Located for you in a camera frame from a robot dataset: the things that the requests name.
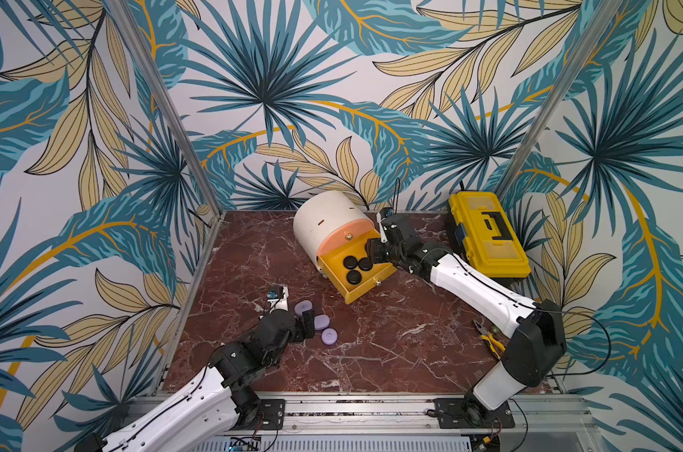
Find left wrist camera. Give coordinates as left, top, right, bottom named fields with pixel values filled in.
left=267, top=284, right=289, bottom=313

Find purple round earphone case lower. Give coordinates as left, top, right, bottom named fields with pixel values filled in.
left=321, top=328, right=339, bottom=346

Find yellow black toolbox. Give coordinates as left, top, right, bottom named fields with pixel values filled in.
left=449, top=191, right=532, bottom=279

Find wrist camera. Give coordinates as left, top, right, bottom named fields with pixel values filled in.
left=267, top=284, right=289, bottom=313
left=376, top=207, right=398, bottom=245

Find black round earphone case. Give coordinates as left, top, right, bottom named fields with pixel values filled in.
left=342, top=255, right=358, bottom=270
left=358, top=257, right=373, bottom=271
left=346, top=269, right=363, bottom=286

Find purple earphone case upper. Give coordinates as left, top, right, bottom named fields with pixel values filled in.
left=293, top=299, right=313, bottom=316

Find yellow handled pliers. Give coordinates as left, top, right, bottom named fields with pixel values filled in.
left=473, top=320, right=505, bottom=361

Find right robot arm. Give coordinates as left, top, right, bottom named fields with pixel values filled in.
left=365, top=208, right=567, bottom=414

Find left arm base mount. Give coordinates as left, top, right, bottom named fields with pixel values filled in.
left=231, top=399, right=287, bottom=431

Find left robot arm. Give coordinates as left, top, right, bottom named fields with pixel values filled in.
left=74, top=309, right=316, bottom=451

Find purple earphone case middle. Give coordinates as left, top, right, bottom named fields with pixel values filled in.
left=314, top=315, right=330, bottom=331

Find aluminium front rail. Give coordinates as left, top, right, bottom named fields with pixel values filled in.
left=114, top=392, right=602, bottom=452

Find white cylindrical drawer cabinet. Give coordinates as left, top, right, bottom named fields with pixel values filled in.
left=293, top=191, right=373, bottom=270

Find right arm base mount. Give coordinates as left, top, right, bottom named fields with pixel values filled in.
left=426, top=397, right=516, bottom=431

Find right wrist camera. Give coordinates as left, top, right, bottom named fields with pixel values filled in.
left=376, top=207, right=398, bottom=245

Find orange top drawer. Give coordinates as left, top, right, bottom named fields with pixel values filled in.
left=316, top=222, right=373, bottom=256

